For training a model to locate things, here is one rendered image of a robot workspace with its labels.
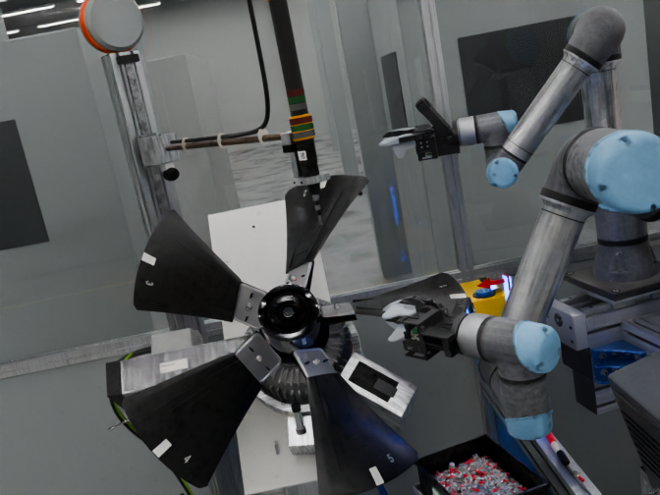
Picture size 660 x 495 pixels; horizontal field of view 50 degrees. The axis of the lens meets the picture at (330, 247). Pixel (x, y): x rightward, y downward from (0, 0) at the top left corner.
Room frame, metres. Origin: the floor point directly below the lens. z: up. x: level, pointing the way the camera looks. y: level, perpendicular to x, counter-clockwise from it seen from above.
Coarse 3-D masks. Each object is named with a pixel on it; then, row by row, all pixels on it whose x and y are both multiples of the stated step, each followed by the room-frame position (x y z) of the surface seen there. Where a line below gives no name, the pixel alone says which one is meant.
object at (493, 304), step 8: (464, 288) 1.69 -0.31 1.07; (472, 288) 1.67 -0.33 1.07; (480, 288) 1.66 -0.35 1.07; (472, 296) 1.61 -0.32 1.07; (488, 296) 1.59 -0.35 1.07; (496, 296) 1.58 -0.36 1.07; (504, 296) 1.58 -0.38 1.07; (480, 304) 1.57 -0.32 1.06; (488, 304) 1.58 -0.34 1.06; (496, 304) 1.58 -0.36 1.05; (504, 304) 1.58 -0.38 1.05; (480, 312) 1.57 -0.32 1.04; (488, 312) 1.58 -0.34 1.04; (496, 312) 1.58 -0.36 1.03
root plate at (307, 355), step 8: (296, 352) 1.27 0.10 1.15; (304, 352) 1.29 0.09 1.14; (312, 352) 1.31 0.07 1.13; (320, 352) 1.32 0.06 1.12; (304, 360) 1.27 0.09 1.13; (312, 360) 1.29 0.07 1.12; (320, 360) 1.30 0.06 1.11; (328, 360) 1.32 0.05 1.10; (304, 368) 1.25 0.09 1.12; (312, 368) 1.27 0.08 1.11; (320, 368) 1.28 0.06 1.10; (328, 368) 1.30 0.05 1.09
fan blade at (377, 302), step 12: (432, 276) 1.45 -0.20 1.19; (444, 276) 1.43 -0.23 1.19; (408, 288) 1.41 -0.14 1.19; (420, 288) 1.40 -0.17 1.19; (432, 288) 1.39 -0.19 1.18; (456, 288) 1.37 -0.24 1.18; (360, 300) 1.38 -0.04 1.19; (372, 300) 1.36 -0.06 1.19; (384, 300) 1.35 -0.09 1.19; (396, 300) 1.34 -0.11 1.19; (444, 300) 1.33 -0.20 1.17; (456, 300) 1.33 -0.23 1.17; (360, 312) 1.30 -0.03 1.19; (372, 312) 1.29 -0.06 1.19; (384, 312) 1.29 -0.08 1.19
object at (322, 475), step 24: (312, 384) 1.22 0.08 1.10; (336, 384) 1.26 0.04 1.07; (312, 408) 1.18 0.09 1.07; (336, 408) 1.21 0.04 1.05; (360, 408) 1.24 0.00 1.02; (336, 432) 1.16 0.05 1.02; (360, 432) 1.19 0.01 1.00; (384, 432) 1.22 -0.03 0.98; (336, 456) 1.13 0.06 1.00; (360, 456) 1.15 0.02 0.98; (408, 456) 1.19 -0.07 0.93; (336, 480) 1.10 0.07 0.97; (360, 480) 1.11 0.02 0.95; (384, 480) 1.13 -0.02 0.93
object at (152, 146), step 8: (144, 136) 1.87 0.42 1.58; (152, 136) 1.88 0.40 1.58; (160, 136) 1.80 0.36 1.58; (168, 136) 1.81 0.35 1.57; (176, 136) 1.83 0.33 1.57; (144, 144) 1.83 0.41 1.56; (152, 144) 1.79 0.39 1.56; (160, 144) 1.80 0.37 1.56; (168, 144) 1.81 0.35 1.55; (144, 152) 1.83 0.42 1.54; (152, 152) 1.80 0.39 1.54; (160, 152) 1.79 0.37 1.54; (168, 152) 1.81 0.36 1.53; (176, 152) 1.82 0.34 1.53; (144, 160) 1.84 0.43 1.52; (152, 160) 1.81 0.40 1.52; (160, 160) 1.79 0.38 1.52; (168, 160) 1.80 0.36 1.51; (176, 160) 1.82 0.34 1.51
